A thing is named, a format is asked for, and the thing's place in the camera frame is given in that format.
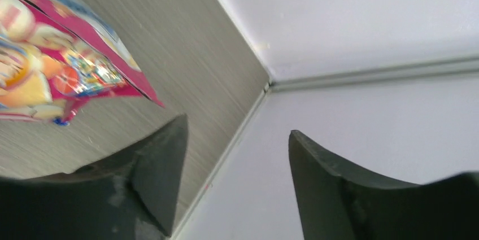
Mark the colourful cat food bag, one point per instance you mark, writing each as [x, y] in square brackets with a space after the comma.
[57, 55]

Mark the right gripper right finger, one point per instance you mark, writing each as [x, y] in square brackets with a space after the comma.
[338, 199]

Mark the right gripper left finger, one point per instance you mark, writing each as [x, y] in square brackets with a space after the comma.
[131, 194]

